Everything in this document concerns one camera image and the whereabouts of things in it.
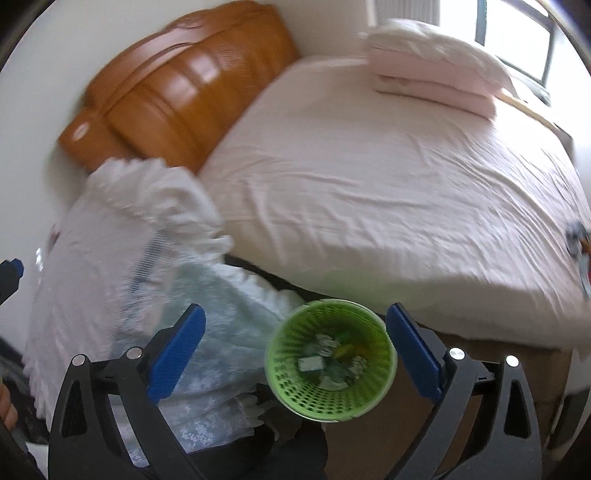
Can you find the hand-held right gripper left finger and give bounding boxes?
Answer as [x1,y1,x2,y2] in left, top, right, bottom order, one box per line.
[48,304,208,480]

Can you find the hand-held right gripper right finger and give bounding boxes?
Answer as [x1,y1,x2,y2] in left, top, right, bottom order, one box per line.
[383,303,542,480]

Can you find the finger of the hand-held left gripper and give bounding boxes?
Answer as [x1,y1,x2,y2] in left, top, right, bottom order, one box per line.
[0,258,24,308]

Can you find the green plastic mesh basket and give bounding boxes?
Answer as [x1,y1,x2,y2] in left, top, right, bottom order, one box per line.
[264,299,399,424]

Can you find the person's left hand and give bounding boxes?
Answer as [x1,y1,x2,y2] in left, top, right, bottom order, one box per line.
[0,384,19,431]

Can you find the pile of crumpled wrappers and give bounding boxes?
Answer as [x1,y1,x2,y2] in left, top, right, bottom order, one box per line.
[295,333,371,389]

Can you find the white lace blanket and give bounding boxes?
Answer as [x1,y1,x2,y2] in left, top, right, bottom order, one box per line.
[23,157,306,472]

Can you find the person's dark trousers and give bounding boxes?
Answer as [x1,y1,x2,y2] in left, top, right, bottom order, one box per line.
[194,406,329,480]

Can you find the bed with pink sheet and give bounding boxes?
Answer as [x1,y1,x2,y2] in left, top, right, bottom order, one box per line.
[198,55,591,446]

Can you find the blue orange wrapper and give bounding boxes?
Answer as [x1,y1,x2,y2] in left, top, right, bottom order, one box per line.
[566,220,591,297]

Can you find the wooden headboard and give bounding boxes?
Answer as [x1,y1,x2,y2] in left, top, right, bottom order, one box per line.
[58,0,302,177]

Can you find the folded pink quilt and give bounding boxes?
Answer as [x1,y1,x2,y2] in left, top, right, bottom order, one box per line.
[359,18,522,117]

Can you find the dark framed window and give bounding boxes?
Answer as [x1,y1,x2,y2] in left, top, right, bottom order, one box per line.
[475,0,570,108]

